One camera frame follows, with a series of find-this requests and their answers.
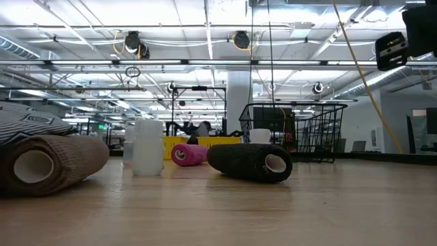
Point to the yellow plastic bin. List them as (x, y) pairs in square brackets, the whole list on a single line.
[(169, 145), (218, 140)]

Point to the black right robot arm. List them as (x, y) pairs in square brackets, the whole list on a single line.
[(421, 30)]

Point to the black background station frame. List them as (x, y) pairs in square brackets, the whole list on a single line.
[(199, 88)]

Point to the grey patterned cloth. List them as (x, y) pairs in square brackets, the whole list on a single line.
[(30, 123)]

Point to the white building column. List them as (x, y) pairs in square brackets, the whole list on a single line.
[(239, 102)]

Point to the pink bandage roll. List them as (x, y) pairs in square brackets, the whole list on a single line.
[(194, 153)]

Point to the long ceiling light bar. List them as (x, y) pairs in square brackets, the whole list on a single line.
[(150, 62)]

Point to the silver air duct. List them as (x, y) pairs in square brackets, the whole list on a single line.
[(382, 78)]

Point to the black rectangular block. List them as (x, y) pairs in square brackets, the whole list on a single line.
[(239, 160)]

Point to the white plastic bottle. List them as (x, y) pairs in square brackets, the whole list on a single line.
[(128, 147), (259, 136), (147, 150)]

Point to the dark monitor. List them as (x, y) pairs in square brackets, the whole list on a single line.
[(432, 120)]

